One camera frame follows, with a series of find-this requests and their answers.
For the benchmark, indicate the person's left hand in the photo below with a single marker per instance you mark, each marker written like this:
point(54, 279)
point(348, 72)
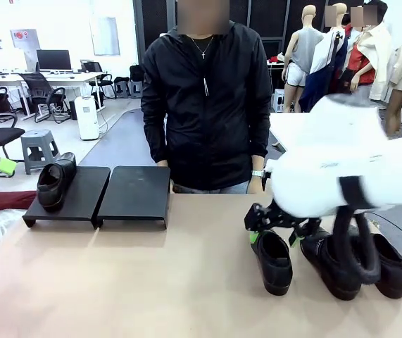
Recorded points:
point(255, 184)

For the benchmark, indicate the white plastic stool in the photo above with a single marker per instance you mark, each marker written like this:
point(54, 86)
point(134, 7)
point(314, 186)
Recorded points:
point(279, 100)

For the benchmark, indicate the black laptop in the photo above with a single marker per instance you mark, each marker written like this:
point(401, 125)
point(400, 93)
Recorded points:
point(88, 66)

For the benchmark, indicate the grey poster with red sign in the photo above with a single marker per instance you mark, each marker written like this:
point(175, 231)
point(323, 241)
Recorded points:
point(24, 38)

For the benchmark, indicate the red cloth pile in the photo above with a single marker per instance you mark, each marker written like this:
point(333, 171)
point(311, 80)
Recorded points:
point(276, 59)

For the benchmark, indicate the white wall panel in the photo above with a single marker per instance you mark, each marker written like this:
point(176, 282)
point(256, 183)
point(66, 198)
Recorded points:
point(106, 35)

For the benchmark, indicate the person's right hand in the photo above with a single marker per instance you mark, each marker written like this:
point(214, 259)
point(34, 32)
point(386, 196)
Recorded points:
point(162, 163)

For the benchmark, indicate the white work table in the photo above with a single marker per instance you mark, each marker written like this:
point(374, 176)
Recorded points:
point(285, 126)

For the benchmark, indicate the black tripod pole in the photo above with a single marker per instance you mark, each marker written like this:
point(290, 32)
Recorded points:
point(332, 60)

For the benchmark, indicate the black buckle leather shoe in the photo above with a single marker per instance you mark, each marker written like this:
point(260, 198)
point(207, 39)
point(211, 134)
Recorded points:
point(327, 267)

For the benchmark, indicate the person in black jacket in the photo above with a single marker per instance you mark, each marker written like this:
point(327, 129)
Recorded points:
point(207, 105)

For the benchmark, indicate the mannequin in grey tank top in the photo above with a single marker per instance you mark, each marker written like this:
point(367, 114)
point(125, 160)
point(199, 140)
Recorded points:
point(302, 49)

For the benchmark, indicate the white office desk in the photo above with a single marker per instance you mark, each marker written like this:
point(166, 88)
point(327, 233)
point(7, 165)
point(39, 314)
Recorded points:
point(45, 79)

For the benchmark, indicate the dark red cloth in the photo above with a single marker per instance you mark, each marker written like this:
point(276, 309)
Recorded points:
point(0, 204)

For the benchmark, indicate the mannequin in red top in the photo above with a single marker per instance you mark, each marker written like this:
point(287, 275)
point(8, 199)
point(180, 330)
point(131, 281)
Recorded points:
point(369, 60)

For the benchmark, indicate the person's left forearm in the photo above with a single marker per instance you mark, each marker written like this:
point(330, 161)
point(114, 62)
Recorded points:
point(260, 144)

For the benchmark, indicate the grey plastic stool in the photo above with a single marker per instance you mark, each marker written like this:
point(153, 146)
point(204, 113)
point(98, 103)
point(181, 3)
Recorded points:
point(40, 148)

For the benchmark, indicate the mannequin in navy white jacket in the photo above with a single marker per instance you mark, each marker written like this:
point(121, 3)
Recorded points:
point(327, 63)

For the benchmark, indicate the black backpack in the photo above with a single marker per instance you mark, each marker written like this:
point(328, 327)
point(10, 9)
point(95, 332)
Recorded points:
point(136, 72)

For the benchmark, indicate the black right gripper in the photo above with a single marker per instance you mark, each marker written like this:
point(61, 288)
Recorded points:
point(271, 218)

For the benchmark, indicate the black computer tower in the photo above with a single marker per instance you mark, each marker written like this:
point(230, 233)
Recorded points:
point(73, 110)

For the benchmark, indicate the person's right forearm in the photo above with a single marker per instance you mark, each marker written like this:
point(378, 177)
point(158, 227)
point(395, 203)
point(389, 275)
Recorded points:
point(153, 141)

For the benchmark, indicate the black pointed dress shoe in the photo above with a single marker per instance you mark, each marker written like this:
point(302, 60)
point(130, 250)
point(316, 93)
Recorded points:
point(394, 271)

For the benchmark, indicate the white dehumidifier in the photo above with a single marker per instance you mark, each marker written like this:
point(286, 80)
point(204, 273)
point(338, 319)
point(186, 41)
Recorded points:
point(88, 118)

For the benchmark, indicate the black metal shoe stand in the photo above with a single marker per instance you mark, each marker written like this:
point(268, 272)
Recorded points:
point(135, 193)
point(81, 197)

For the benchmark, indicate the black computer monitor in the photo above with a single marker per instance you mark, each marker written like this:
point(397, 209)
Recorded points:
point(53, 60)

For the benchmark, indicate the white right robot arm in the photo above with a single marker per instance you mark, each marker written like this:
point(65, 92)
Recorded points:
point(345, 158)

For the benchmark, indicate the small grey stool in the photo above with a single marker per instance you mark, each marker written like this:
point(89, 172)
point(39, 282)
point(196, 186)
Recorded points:
point(135, 88)
point(121, 88)

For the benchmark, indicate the silver wristwatch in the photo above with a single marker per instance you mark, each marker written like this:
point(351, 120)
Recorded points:
point(258, 173)

